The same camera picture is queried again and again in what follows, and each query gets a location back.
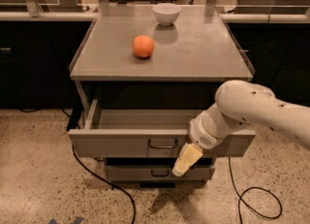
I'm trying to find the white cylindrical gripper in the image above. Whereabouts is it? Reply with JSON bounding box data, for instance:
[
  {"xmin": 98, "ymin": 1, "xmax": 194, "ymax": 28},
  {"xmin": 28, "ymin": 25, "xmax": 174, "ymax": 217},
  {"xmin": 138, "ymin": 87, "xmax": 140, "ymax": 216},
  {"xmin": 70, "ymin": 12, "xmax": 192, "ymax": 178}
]
[{"xmin": 172, "ymin": 108, "xmax": 233, "ymax": 176}]

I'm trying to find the grey top drawer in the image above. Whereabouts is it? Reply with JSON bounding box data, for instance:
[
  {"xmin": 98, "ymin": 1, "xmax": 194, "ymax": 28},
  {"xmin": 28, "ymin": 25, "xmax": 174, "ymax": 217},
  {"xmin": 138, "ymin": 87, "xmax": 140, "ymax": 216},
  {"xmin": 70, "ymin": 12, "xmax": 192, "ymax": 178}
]
[{"xmin": 67, "ymin": 99, "xmax": 257, "ymax": 159}]

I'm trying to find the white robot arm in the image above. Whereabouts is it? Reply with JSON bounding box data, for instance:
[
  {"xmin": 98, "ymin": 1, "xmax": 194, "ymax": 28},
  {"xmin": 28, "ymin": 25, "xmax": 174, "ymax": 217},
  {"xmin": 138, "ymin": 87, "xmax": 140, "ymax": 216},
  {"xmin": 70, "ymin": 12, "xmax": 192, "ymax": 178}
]
[{"xmin": 172, "ymin": 80, "xmax": 310, "ymax": 176}]

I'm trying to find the grey bottom drawer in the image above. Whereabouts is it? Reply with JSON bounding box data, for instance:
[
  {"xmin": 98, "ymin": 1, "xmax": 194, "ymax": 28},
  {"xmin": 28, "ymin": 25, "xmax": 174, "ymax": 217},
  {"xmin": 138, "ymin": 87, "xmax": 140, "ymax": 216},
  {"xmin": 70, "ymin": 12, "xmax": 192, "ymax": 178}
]
[{"xmin": 105, "ymin": 165, "xmax": 215, "ymax": 182}]

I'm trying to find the grey metal drawer cabinet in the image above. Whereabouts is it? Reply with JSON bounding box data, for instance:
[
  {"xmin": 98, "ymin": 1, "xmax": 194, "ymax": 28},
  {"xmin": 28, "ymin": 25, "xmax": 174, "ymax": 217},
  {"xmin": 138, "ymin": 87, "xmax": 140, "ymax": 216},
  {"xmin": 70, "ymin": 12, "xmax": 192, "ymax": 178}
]
[{"xmin": 69, "ymin": 4, "xmax": 255, "ymax": 185}]

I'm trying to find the orange fruit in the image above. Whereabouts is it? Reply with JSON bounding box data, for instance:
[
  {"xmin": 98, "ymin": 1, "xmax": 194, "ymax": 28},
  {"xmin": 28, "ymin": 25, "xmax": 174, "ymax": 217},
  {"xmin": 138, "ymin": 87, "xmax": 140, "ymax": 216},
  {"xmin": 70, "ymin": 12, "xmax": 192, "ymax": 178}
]
[{"xmin": 133, "ymin": 36, "xmax": 155, "ymax": 58}]

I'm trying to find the white ceramic bowl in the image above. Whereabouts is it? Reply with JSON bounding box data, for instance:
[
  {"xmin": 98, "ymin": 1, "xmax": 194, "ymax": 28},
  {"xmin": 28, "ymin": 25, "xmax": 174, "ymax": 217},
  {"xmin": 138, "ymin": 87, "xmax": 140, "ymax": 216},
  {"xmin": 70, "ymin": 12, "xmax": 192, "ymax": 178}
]
[{"xmin": 153, "ymin": 3, "xmax": 181, "ymax": 25}]

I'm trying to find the black cable right floor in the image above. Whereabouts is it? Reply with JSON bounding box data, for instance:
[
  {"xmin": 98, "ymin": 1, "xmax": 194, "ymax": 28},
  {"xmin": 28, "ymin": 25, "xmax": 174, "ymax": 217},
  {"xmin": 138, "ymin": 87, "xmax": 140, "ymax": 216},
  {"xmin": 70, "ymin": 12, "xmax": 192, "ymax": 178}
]
[{"xmin": 227, "ymin": 156, "xmax": 284, "ymax": 224}]

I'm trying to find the black cable floor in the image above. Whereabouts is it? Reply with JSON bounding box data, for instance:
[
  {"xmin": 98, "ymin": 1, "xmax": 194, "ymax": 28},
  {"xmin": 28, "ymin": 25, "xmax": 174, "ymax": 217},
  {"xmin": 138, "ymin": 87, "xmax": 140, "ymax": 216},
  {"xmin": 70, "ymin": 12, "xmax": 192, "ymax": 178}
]
[
  {"xmin": 61, "ymin": 108, "xmax": 137, "ymax": 224},
  {"xmin": 227, "ymin": 156, "xmax": 284, "ymax": 224}
]

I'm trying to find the black cable left floor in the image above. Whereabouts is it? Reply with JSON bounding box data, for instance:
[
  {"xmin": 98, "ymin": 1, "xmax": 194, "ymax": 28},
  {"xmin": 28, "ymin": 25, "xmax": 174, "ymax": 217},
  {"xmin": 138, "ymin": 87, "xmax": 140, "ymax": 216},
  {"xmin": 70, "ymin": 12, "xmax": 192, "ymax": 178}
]
[{"xmin": 61, "ymin": 108, "xmax": 137, "ymax": 224}]

